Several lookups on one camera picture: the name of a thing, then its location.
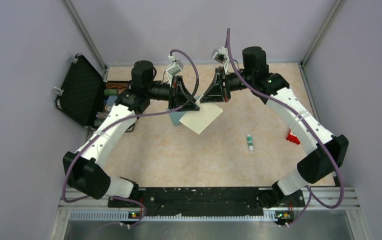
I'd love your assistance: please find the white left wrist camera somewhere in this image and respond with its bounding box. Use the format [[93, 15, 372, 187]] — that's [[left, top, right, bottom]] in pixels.
[[166, 55, 183, 80]]

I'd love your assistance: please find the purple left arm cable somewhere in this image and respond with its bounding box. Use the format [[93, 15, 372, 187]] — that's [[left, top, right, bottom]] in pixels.
[[61, 49, 200, 230]]

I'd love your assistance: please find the aluminium front frame rail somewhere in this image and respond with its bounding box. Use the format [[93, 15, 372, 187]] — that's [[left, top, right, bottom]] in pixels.
[[51, 186, 372, 240]]

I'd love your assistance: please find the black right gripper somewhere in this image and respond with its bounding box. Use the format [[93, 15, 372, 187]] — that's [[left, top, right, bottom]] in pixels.
[[200, 66, 253, 104]]

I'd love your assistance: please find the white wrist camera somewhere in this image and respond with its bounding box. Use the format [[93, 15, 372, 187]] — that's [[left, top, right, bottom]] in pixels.
[[212, 47, 229, 64], [166, 55, 183, 80]]

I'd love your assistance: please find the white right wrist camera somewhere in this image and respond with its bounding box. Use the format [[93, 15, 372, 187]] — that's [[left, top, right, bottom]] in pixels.
[[212, 47, 229, 64]]

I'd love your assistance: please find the beige letter paper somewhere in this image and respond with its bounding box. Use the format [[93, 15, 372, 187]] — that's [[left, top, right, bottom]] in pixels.
[[179, 101, 223, 134]]

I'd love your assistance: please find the green white glue stick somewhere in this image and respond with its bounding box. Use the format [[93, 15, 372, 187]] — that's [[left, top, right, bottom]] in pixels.
[[246, 134, 254, 152]]

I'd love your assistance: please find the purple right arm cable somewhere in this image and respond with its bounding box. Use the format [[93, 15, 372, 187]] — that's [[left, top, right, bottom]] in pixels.
[[224, 27, 345, 228]]

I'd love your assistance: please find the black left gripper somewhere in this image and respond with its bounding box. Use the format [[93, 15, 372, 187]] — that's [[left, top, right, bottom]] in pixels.
[[146, 75, 200, 112]]

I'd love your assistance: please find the black poker chip case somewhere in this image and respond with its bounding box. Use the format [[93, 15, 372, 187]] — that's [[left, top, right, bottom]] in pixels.
[[53, 53, 129, 130]]

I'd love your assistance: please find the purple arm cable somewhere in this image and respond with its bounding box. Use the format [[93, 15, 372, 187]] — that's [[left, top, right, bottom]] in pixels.
[[224, 27, 345, 228], [61, 49, 200, 230]]

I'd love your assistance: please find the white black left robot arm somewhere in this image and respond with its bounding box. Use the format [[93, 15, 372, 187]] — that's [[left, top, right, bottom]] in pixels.
[[62, 60, 199, 207]]

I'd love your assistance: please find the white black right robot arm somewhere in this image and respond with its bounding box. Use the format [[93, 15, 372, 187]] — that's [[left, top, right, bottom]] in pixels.
[[200, 46, 349, 207]]

